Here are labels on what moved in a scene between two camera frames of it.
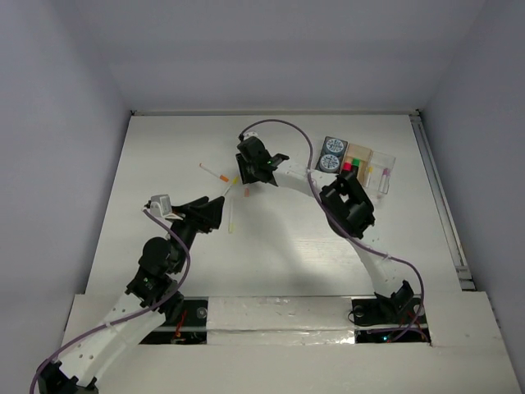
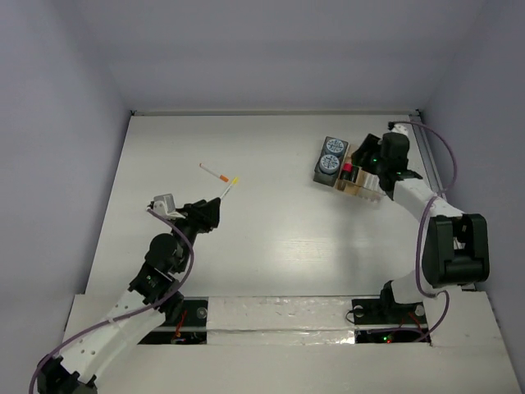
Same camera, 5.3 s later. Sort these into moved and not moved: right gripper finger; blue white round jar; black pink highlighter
Moved: right gripper finger
Not moved: black pink highlighter; blue white round jar
